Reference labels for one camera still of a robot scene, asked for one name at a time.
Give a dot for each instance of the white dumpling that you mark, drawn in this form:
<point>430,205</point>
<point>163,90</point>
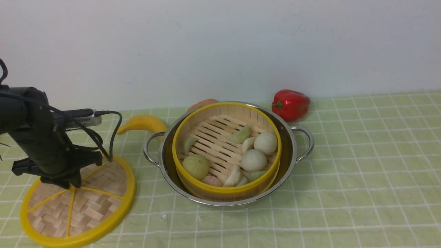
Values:
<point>234,178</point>
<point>248,144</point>

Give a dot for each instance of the stainless steel pot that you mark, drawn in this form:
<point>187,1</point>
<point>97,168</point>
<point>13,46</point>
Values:
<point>296,142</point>

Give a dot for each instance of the yellow banana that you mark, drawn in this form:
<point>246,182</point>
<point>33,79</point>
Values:
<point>144,122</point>

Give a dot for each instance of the orange sweet potato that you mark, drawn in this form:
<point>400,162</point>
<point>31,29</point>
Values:
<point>201,104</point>

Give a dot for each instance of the pale green dumpling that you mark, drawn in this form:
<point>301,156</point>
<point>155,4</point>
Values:
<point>254,175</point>
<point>187,144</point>

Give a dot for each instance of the pink bun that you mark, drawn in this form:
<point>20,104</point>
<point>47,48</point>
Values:
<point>212,180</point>

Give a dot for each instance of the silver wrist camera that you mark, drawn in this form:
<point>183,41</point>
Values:
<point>84,116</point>

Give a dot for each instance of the green round bun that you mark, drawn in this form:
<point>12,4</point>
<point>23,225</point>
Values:
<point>196,165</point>

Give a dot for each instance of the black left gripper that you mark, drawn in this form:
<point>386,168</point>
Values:
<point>60,168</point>

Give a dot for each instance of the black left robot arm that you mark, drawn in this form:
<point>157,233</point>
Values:
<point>41,134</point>

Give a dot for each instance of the yellow rimmed bamboo steamer basket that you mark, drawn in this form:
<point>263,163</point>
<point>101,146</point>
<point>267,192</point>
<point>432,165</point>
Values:
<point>211,126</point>

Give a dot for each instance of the red bell pepper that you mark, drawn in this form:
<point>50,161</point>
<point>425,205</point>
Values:
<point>290,105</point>

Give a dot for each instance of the white round bun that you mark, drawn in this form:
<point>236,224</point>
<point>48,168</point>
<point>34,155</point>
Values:
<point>266,143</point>
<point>253,160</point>

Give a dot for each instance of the woven bamboo steamer lid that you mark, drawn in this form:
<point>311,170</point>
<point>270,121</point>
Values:
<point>55,217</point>

